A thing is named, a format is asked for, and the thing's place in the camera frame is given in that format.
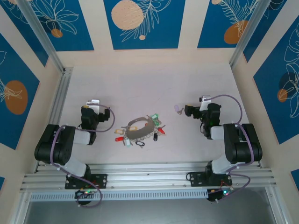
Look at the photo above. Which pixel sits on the small yellow key tag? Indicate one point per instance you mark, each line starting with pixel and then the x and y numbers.
pixel 118 131

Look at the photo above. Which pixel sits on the aluminium frame post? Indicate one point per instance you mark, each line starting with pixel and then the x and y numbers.
pixel 42 35
pixel 252 30

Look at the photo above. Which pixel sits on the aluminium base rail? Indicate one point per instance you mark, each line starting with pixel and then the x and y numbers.
pixel 149 177

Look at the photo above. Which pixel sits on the green key tag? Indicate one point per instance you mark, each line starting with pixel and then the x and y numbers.
pixel 154 116

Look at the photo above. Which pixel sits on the key with lilac tag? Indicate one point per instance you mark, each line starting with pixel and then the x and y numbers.
pixel 177 108

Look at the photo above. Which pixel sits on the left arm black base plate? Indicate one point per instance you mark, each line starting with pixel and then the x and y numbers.
pixel 101 180

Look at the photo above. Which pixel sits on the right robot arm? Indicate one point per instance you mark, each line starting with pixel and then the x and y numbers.
pixel 243 144

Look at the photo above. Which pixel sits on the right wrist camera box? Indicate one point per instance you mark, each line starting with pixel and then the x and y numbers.
pixel 205 100

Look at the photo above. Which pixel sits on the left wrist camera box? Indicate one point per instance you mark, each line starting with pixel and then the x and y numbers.
pixel 94 103

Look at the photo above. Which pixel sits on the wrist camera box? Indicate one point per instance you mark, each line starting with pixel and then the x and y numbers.
pixel 94 103
pixel 205 100

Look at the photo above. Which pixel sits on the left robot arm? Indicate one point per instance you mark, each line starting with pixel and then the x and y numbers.
pixel 54 147

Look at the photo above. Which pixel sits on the mint white key tag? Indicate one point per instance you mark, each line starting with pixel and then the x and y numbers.
pixel 127 142

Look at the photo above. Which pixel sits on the large yellow key tag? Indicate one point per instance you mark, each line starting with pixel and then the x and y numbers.
pixel 133 128

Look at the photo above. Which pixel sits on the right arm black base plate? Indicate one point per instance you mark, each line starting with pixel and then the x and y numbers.
pixel 195 178

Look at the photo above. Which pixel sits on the aluminium side rail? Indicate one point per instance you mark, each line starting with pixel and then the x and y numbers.
pixel 63 88

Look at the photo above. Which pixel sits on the black blue key tag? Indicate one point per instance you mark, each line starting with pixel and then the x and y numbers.
pixel 140 144

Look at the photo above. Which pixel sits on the red key tag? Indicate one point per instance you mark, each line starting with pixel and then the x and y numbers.
pixel 161 129
pixel 119 139

